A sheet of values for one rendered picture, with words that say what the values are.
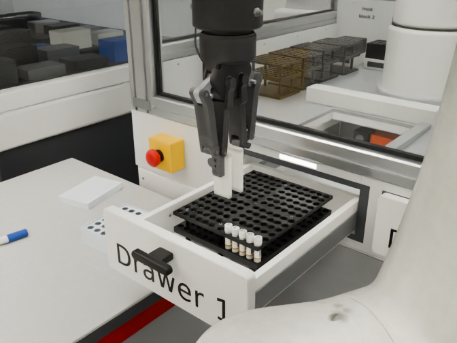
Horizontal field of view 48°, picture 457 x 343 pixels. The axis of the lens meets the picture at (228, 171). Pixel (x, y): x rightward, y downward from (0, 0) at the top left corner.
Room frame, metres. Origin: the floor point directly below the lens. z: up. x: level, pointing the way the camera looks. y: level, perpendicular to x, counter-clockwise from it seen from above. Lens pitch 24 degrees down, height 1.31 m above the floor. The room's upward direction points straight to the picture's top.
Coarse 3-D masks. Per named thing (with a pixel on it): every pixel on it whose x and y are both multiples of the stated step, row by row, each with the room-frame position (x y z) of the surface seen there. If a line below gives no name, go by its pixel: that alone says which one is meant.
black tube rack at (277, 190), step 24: (264, 192) 0.82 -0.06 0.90; (288, 192) 0.82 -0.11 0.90; (312, 192) 0.83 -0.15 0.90; (216, 216) 0.73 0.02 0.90; (240, 216) 0.74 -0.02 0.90; (264, 216) 0.74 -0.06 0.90; (288, 216) 0.73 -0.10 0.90; (312, 216) 0.78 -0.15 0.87; (216, 240) 0.71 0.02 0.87; (264, 240) 0.71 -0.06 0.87; (288, 240) 0.71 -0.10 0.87; (264, 264) 0.65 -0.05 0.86
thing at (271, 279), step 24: (264, 168) 0.95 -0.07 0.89; (192, 192) 0.83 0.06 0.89; (336, 192) 0.84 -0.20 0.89; (144, 216) 0.74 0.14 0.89; (168, 216) 0.78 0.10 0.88; (336, 216) 0.74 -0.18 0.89; (192, 240) 0.76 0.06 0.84; (312, 240) 0.68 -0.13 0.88; (336, 240) 0.74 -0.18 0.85; (240, 264) 0.69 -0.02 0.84; (288, 264) 0.63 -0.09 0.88; (312, 264) 0.68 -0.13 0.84; (264, 288) 0.58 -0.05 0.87
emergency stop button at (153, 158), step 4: (148, 152) 1.04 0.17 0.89; (152, 152) 1.03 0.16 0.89; (156, 152) 1.03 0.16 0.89; (148, 156) 1.04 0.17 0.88; (152, 156) 1.03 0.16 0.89; (156, 156) 1.03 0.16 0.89; (148, 160) 1.04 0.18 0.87; (152, 160) 1.03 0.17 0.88; (156, 160) 1.02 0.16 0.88; (148, 164) 1.04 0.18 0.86; (152, 164) 1.03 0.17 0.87; (156, 164) 1.03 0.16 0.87
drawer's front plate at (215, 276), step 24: (120, 216) 0.68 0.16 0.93; (120, 240) 0.69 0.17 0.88; (144, 240) 0.65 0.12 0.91; (168, 240) 0.62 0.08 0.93; (120, 264) 0.69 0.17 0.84; (192, 264) 0.59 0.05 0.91; (216, 264) 0.56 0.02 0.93; (168, 288) 0.62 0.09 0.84; (192, 288) 0.59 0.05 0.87; (216, 288) 0.56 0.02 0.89; (240, 288) 0.53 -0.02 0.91; (192, 312) 0.59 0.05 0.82; (216, 312) 0.56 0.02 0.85
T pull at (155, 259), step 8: (160, 248) 0.62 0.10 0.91; (136, 256) 0.61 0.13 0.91; (144, 256) 0.60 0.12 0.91; (152, 256) 0.60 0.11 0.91; (160, 256) 0.60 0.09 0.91; (168, 256) 0.60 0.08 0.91; (144, 264) 0.60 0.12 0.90; (152, 264) 0.59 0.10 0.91; (160, 264) 0.58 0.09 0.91; (168, 264) 0.58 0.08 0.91; (160, 272) 0.58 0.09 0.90; (168, 272) 0.57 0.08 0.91
